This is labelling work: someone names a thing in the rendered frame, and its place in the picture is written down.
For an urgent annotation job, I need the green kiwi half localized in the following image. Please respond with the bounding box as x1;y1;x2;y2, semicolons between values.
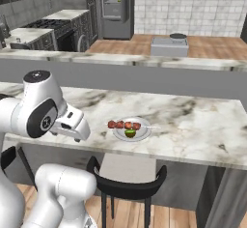
123;128;138;139

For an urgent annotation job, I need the black hob and oven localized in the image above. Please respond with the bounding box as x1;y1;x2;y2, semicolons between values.
24;18;78;52

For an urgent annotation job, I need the grey box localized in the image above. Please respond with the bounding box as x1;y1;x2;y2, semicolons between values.
151;36;190;58

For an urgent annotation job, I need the black round pan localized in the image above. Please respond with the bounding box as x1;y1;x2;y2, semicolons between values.
169;32;188;40

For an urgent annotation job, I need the white round plate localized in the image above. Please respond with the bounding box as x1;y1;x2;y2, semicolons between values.
112;116;152;143

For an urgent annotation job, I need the dark small appliance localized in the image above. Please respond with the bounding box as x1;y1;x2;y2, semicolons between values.
0;14;12;49

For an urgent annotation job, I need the dark tall cupboard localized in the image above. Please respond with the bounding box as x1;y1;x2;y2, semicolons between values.
84;0;101;43

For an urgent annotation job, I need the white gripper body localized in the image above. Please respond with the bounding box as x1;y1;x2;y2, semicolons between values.
49;111;92;142

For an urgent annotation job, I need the meat skewer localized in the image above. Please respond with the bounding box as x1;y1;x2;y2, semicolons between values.
107;119;161;130

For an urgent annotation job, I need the grey fridge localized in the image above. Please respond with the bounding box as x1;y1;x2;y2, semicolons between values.
98;0;136;41

